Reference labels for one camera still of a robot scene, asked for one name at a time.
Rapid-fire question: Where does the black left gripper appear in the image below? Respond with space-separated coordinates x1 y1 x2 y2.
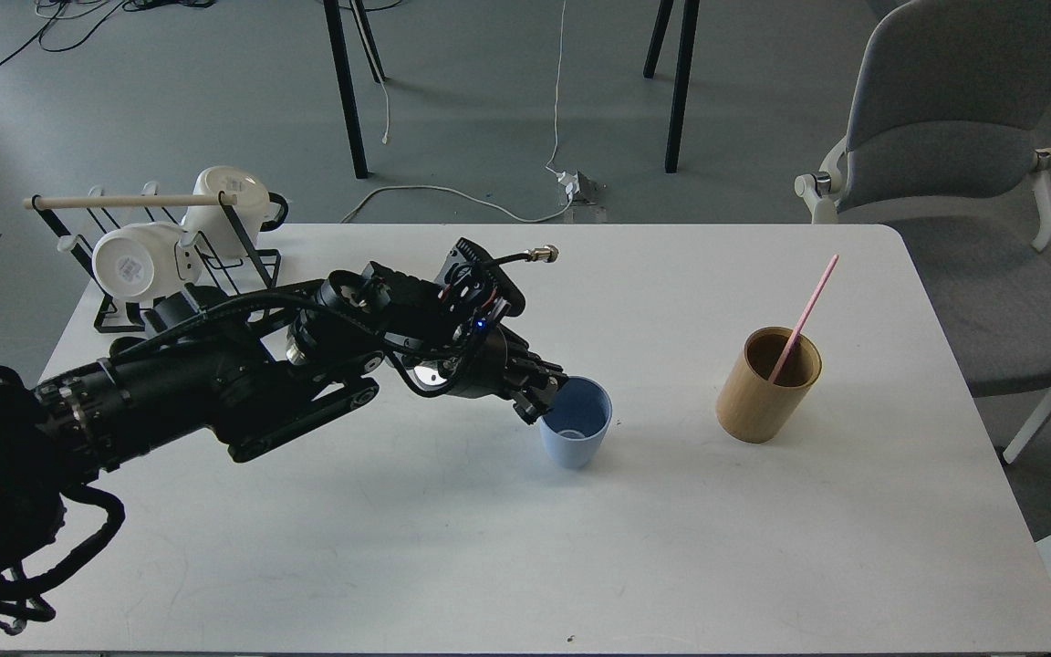
416 325 568 424

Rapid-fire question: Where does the blue plastic cup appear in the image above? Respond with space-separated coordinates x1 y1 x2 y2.
539 377 613 469

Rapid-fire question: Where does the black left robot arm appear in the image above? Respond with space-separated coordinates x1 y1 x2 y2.
0 238 568 635

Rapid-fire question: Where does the white power plug adapter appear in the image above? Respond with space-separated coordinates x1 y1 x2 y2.
556 171 600 205

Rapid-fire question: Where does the bamboo cylindrical holder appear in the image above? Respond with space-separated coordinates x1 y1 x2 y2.
714 326 822 443

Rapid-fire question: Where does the white mug upper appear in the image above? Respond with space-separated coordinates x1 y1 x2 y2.
181 165 289 259

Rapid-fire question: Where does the white mug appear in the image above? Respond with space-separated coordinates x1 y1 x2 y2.
91 222 202 303
181 165 289 259

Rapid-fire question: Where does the black table leg right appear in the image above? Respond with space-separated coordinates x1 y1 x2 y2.
642 1 701 174

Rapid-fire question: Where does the black table leg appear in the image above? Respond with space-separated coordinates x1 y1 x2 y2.
322 1 385 180
642 1 701 174

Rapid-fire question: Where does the white mug lower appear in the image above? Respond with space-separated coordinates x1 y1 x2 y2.
91 222 202 303

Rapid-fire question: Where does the black table leg left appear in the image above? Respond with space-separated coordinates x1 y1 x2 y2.
322 1 385 180

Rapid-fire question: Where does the grey office chair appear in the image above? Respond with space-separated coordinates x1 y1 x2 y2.
794 1 1051 464

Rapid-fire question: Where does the white power cable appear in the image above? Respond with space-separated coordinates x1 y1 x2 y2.
341 0 581 224

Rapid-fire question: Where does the black wire mug rack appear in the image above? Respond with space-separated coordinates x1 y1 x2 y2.
24 184 281 334

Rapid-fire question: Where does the black floor cable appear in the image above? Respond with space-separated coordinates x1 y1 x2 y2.
0 0 217 115

